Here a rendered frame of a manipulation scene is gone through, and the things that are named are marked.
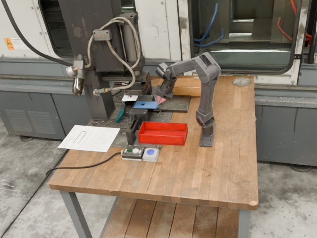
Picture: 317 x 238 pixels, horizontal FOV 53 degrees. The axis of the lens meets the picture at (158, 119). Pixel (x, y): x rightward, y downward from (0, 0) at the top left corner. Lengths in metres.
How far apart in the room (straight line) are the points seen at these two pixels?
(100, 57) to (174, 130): 0.56
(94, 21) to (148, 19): 0.73
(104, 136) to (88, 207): 1.01
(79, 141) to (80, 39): 0.56
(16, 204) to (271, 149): 2.17
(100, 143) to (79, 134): 0.17
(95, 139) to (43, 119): 1.53
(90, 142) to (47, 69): 1.24
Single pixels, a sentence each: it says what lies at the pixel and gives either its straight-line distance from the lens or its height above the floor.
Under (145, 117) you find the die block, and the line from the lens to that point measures 1.80.
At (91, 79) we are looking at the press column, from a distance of 1.83.
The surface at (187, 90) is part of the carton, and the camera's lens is 2.03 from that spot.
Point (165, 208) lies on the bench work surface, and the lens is 2.27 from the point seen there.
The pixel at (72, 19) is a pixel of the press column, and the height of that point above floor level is 1.52.
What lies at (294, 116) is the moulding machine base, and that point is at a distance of 2.51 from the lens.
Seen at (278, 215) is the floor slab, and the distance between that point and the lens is 2.54.
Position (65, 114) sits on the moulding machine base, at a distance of 3.10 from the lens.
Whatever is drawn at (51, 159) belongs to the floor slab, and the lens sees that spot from 3.29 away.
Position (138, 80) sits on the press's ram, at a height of 1.16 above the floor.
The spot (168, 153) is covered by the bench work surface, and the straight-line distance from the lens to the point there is 1.63.
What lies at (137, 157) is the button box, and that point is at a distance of 1.60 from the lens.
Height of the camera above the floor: 1.97
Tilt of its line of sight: 35 degrees down
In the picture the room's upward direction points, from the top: 8 degrees counter-clockwise
